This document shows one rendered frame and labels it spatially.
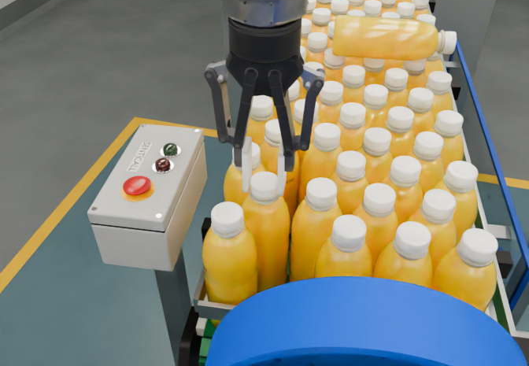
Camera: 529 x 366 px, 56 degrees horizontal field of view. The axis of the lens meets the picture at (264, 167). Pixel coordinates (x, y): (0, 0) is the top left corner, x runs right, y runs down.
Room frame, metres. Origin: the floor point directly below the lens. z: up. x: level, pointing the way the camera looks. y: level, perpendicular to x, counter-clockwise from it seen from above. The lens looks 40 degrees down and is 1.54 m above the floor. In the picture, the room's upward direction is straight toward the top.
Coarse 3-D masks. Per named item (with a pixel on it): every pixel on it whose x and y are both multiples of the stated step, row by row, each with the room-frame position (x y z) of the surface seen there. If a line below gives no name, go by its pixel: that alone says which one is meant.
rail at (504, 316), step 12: (456, 108) 0.87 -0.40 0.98; (468, 156) 0.71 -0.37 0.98; (480, 204) 0.58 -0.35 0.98; (480, 216) 0.55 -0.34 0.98; (480, 228) 0.54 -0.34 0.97; (504, 288) 0.41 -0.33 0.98; (504, 300) 0.40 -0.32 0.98; (504, 312) 0.38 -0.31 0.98; (504, 324) 0.37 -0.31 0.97; (516, 336) 0.34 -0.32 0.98
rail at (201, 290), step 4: (200, 276) 0.43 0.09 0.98; (204, 276) 0.43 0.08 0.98; (200, 280) 0.43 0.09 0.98; (204, 280) 0.43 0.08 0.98; (200, 284) 0.42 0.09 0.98; (204, 284) 0.43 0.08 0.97; (196, 288) 0.42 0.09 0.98; (200, 288) 0.41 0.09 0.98; (204, 288) 0.42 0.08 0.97; (196, 292) 0.41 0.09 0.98; (200, 292) 0.41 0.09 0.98; (204, 292) 0.42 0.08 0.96; (196, 296) 0.40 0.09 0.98; (200, 296) 0.40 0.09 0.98; (204, 296) 0.42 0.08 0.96; (196, 300) 0.40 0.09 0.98; (200, 300) 0.40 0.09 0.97; (196, 304) 0.40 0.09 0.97; (196, 308) 0.40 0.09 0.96
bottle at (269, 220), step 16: (256, 208) 0.47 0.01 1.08; (272, 208) 0.47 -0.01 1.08; (256, 224) 0.46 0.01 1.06; (272, 224) 0.46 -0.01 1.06; (288, 224) 0.47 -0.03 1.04; (256, 240) 0.45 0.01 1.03; (272, 240) 0.45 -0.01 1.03; (288, 240) 0.48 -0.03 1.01; (272, 256) 0.45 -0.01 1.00; (272, 272) 0.45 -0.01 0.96
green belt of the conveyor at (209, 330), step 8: (288, 256) 0.54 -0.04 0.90; (288, 264) 0.52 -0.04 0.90; (288, 272) 0.51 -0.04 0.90; (288, 280) 0.49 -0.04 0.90; (208, 320) 0.42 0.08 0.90; (208, 328) 0.40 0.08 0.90; (208, 336) 0.39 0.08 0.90; (208, 344) 0.38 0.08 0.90; (200, 352) 0.37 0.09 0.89; (208, 352) 0.37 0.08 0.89; (200, 360) 0.36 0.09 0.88
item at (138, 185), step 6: (126, 180) 0.49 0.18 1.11; (132, 180) 0.49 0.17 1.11; (138, 180) 0.49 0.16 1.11; (144, 180) 0.49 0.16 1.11; (126, 186) 0.48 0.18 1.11; (132, 186) 0.48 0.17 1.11; (138, 186) 0.48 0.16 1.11; (144, 186) 0.48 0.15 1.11; (150, 186) 0.48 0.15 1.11; (126, 192) 0.47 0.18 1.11; (132, 192) 0.47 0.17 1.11; (138, 192) 0.47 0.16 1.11; (144, 192) 0.47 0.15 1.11
